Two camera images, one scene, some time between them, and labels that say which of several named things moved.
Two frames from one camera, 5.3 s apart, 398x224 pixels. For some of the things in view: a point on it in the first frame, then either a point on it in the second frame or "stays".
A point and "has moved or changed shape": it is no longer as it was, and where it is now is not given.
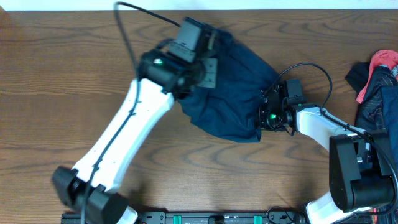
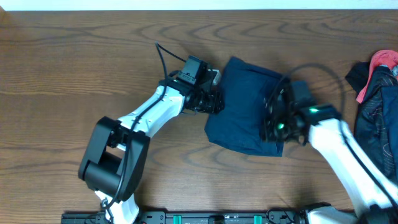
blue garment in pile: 390,106 stays
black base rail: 193,218 stays
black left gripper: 209,68 -> 214,101
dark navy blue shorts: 231,109 has moved or changed shape
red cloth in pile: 387,58 stays
